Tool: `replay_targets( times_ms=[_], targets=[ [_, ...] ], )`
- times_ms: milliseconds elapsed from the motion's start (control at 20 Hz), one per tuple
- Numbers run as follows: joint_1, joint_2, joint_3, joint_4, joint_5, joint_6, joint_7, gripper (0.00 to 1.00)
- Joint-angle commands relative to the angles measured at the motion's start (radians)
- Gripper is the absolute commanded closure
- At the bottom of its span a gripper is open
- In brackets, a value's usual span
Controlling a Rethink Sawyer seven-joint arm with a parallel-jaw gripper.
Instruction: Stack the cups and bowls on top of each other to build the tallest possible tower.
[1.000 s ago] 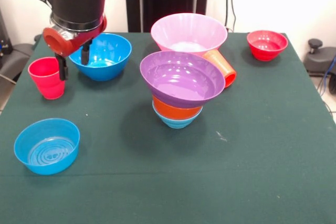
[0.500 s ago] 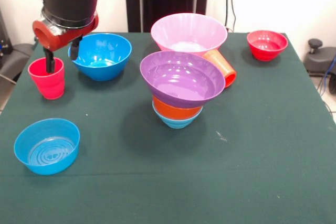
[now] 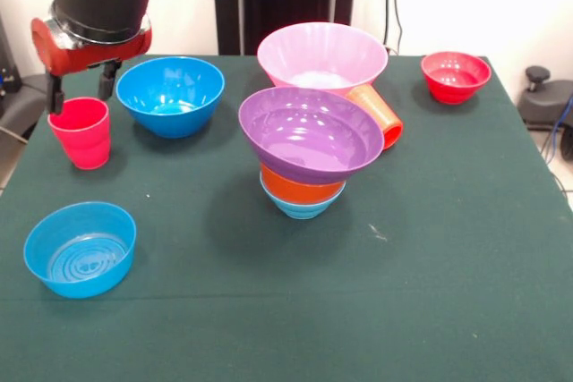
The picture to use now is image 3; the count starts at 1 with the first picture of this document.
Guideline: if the small crimson bowl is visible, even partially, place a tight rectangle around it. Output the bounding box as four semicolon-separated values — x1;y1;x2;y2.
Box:
420;51;492;106

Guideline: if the deep blue bowl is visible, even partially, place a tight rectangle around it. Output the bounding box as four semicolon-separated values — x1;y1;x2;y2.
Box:
115;55;226;140

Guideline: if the orange bowl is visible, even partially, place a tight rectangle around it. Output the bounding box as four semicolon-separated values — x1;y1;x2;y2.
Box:
260;163;347;204

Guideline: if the flat-bottomed blue bowl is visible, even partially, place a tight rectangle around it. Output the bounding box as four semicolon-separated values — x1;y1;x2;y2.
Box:
22;201;138;301

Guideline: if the ribbed cyan bowl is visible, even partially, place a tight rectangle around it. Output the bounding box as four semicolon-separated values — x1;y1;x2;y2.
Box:
260;183;346;221

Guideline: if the dark green table cloth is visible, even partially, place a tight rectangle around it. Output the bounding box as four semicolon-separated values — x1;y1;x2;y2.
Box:
0;54;573;382

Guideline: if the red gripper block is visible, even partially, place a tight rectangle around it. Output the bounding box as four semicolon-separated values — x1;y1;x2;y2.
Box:
30;13;153;115

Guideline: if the ribbed pink-red cup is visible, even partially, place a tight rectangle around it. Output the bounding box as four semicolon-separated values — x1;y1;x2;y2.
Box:
47;96;111;171

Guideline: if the large pink bowl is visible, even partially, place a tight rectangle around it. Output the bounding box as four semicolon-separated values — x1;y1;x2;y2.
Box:
256;21;389;91

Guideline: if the grey black equipment base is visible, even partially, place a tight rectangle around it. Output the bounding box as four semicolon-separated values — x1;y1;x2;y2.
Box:
0;72;57;141
518;65;573;132

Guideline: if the wide purple bowl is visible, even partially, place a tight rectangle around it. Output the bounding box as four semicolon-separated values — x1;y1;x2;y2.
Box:
237;86;385;185

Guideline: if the red cup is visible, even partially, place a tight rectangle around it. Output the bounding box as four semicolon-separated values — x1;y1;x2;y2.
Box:
345;84;404;150

